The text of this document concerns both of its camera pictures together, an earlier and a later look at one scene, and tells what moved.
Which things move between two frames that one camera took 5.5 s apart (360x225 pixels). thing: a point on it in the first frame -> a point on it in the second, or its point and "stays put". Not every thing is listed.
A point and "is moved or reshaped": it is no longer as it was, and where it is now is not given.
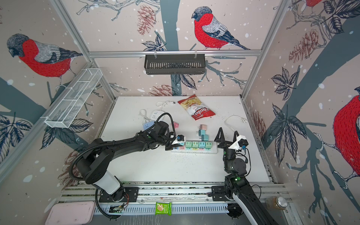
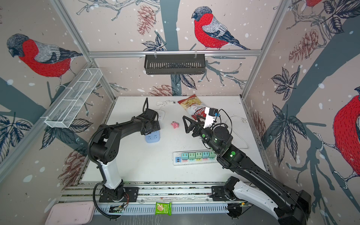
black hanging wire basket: [175, 63] stays put
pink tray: [70, 213] stays put
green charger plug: [188, 145] -> [191, 155]
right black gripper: [223, 142] -> [197, 125]
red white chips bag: [195, 108] stays put
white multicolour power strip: [182, 149] is moved or reshaped
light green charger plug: [208, 145] is moved or reshaped
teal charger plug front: [201, 145] -> [205, 154]
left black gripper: [171, 146] -> [156, 127]
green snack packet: [163, 208] stays put
